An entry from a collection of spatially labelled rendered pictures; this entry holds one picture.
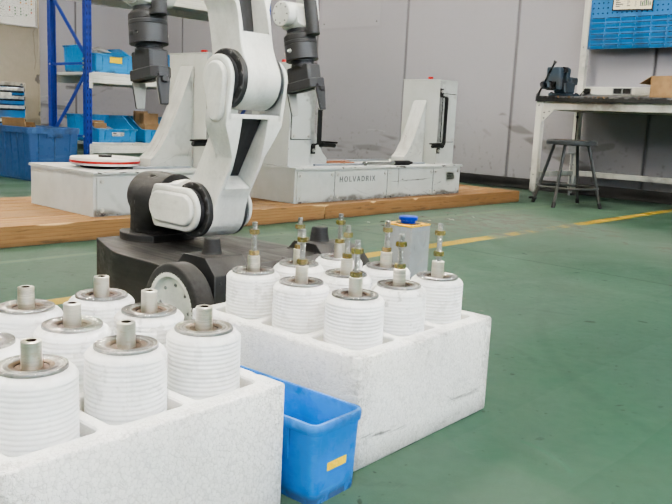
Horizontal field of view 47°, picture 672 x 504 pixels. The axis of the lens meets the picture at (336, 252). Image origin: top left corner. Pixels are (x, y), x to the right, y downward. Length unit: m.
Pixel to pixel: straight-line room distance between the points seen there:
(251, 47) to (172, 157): 1.87
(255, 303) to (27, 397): 0.59
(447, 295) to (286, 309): 0.30
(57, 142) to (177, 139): 2.22
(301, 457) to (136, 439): 0.28
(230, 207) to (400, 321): 0.82
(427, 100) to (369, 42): 3.01
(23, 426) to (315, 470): 0.41
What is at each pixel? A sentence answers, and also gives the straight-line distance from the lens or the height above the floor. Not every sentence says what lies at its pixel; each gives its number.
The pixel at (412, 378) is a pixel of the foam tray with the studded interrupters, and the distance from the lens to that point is 1.28.
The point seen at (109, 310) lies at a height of 0.24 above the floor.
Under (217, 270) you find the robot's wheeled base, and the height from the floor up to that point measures 0.19.
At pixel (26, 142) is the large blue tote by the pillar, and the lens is 5.77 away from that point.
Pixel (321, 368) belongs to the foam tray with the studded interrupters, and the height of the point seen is 0.15.
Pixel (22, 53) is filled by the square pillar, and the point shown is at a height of 0.97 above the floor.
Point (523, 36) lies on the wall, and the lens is 7.02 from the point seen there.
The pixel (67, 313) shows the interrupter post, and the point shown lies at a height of 0.27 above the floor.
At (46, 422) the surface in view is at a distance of 0.87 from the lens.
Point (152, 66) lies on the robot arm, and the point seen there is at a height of 0.62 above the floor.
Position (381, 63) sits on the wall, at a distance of 7.90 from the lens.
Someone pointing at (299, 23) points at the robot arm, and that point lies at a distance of 2.14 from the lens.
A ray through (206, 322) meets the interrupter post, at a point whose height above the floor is 0.26.
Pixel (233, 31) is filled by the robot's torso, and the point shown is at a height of 0.72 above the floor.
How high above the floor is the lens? 0.53
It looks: 10 degrees down
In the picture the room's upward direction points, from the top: 3 degrees clockwise
